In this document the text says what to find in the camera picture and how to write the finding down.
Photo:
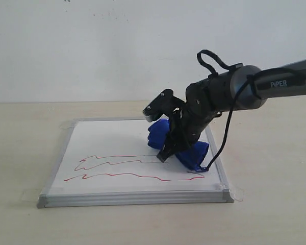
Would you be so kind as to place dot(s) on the blue microfiber cloth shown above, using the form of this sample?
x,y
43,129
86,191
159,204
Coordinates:
x,y
191,159

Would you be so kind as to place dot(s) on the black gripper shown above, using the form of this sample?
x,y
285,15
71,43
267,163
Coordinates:
x,y
186,125

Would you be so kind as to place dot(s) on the white board with aluminium frame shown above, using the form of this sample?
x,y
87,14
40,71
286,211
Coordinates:
x,y
107,161

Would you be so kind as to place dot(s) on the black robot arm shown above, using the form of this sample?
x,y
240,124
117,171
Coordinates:
x,y
246,88

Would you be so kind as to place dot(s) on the clear tape front right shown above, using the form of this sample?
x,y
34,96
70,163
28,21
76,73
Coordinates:
x,y
237,194

